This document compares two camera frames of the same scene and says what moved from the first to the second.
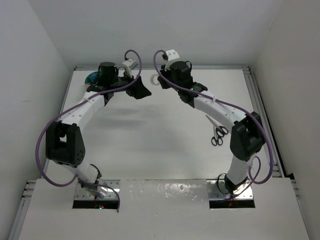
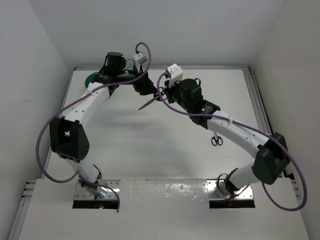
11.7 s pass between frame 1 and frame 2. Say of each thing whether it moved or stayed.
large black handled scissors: moved
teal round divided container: stayed
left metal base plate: stayed
